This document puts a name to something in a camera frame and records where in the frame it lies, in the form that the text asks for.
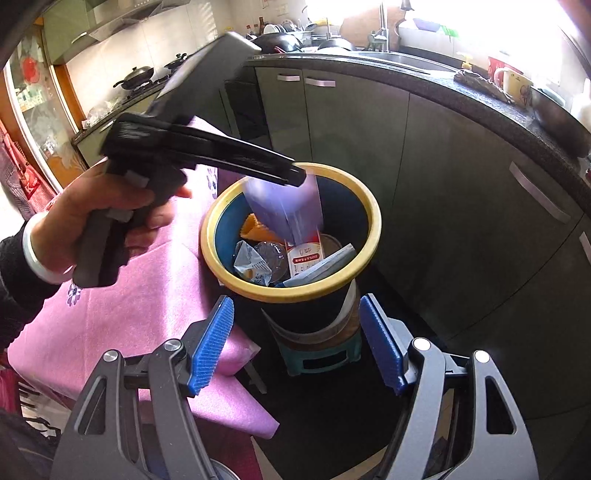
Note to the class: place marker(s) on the black frying pan with lid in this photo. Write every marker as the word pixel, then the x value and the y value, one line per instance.
pixel 178 61

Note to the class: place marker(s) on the white plastic bag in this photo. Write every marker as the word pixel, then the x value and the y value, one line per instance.
pixel 101 115

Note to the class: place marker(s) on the dark steel bowl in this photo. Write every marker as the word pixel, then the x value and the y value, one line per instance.
pixel 554 115

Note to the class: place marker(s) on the white bangle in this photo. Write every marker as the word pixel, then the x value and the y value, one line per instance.
pixel 34 258

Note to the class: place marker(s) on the steel faucet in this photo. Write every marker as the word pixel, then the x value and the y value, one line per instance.
pixel 383 32

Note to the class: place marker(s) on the yellow pump bottle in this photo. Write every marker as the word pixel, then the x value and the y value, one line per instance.
pixel 466 62

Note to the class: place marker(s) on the dish rack with dishes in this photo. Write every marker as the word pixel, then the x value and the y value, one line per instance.
pixel 286 27

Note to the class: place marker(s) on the person's left forearm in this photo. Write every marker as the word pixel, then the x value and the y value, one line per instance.
pixel 14 295

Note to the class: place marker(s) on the person's left hand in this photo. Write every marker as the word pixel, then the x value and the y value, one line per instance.
pixel 69 217

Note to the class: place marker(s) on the orange foam fruit net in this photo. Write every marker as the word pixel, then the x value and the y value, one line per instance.
pixel 254 228

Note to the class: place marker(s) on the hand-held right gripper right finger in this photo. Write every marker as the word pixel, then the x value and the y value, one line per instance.
pixel 381 341

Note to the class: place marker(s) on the range hood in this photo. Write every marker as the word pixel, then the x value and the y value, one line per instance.
pixel 129 21

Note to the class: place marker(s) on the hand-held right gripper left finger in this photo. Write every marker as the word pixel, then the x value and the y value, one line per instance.
pixel 214 341

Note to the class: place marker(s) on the green wall cabinet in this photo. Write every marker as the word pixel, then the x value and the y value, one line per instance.
pixel 69 32

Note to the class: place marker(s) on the green stove cabinet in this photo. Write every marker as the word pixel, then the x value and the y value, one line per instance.
pixel 92 147

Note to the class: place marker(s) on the yellow rimmed trash bin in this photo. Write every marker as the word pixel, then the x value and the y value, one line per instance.
pixel 304 314

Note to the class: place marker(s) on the clear plastic bottle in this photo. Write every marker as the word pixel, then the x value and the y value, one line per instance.
pixel 270 254

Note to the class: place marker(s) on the silver wrapper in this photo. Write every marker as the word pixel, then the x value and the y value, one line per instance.
pixel 247 263

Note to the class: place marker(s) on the teal plastic stool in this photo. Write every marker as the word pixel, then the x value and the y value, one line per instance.
pixel 318 362

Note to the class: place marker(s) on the large black wok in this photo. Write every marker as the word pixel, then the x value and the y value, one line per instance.
pixel 281 42

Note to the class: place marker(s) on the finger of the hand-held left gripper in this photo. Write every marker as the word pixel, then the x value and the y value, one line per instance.
pixel 292 173

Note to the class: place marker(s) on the wood framed glass door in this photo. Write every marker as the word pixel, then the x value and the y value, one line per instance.
pixel 32 101

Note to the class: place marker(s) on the grey dish cloth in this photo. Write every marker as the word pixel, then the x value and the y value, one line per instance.
pixel 480 83

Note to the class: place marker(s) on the dark sink counter cabinet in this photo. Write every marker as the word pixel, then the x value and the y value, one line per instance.
pixel 438 184

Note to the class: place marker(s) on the steel sink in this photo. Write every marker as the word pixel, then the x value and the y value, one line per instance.
pixel 406 60

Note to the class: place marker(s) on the pink floral tablecloth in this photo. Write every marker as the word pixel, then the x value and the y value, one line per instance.
pixel 138 323

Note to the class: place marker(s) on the dark blue box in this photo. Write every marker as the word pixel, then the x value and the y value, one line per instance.
pixel 323 268

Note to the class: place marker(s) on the black pot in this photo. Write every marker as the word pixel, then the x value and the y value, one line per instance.
pixel 337 45

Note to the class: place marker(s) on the bright kitchen window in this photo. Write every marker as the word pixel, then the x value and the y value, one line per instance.
pixel 485 23

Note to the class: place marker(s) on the black wok with lid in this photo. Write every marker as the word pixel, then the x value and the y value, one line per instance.
pixel 136 76

